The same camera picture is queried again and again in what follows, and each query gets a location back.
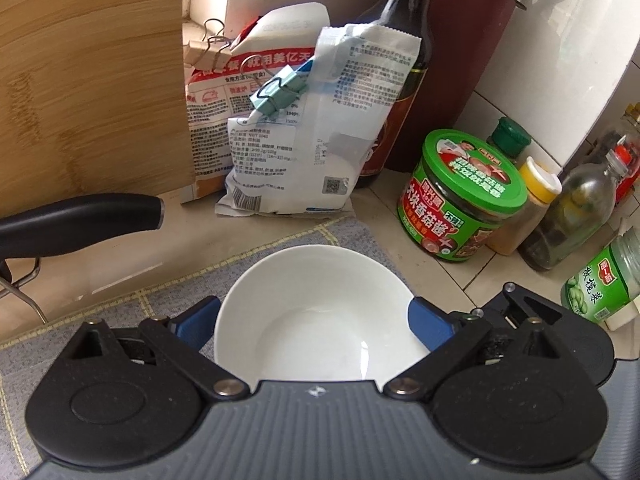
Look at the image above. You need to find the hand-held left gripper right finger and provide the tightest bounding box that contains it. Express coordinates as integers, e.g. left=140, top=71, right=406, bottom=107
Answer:
left=382, top=296, right=571, bottom=402

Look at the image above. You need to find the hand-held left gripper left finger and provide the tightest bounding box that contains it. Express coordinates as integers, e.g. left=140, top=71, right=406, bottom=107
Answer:
left=67, top=296, right=251, bottom=402

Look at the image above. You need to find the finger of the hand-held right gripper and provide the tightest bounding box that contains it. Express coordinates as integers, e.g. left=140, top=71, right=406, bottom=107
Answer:
left=447, top=282, right=571, bottom=330

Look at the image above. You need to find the large white bowl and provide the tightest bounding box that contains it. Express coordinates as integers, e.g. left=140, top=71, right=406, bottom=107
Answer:
left=214, top=245, right=431, bottom=383

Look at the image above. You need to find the grey checked mat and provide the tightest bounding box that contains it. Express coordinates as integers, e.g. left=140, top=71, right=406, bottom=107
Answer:
left=0, top=215, right=416, bottom=461

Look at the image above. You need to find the small white container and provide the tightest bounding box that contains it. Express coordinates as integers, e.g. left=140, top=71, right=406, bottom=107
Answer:
left=602, top=296, right=640, bottom=331

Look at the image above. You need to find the green olive jar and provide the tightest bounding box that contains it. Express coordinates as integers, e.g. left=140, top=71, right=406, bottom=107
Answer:
left=561, top=232, right=640, bottom=323

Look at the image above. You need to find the green lid sauce jar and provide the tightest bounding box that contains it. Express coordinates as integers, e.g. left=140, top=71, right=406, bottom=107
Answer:
left=397, top=129, right=529, bottom=264

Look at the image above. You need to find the clear glass bottle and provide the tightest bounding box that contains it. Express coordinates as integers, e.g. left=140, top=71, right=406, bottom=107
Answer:
left=520, top=149, right=618, bottom=272

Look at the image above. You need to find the yellow cap spice bottle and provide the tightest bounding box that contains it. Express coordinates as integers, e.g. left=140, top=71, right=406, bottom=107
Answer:
left=486, top=156, right=563, bottom=256

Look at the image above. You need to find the green cap small bottle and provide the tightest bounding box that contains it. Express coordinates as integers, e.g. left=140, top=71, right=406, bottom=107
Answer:
left=487, top=116, right=532, bottom=166

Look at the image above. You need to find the blue white food packet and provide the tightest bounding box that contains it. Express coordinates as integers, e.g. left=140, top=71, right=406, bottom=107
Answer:
left=215, top=24, right=420, bottom=217

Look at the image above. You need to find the red white food packet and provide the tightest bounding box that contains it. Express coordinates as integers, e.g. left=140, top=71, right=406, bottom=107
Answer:
left=182, top=2, right=331, bottom=206

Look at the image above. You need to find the dark red utensil holder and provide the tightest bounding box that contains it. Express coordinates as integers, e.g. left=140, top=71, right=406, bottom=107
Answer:
left=385, top=0, right=527, bottom=173

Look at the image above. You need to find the green binder clip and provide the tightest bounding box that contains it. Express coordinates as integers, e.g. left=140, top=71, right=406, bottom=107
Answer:
left=240, top=55, right=307, bottom=113

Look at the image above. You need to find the wooden cutting board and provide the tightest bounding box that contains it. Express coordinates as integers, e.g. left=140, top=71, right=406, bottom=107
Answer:
left=0, top=0, right=197, bottom=273

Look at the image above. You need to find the beige binder clip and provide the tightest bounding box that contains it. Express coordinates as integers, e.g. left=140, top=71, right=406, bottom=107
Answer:
left=182, top=19, right=233, bottom=68

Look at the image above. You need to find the dark soy sauce bottle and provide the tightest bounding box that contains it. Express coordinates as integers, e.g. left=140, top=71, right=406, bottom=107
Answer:
left=352, top=0, right=435, bottom=190

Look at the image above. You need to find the kitchen knife black handle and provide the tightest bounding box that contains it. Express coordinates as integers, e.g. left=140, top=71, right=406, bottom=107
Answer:
left=0, top=194, right=166, bottom=260

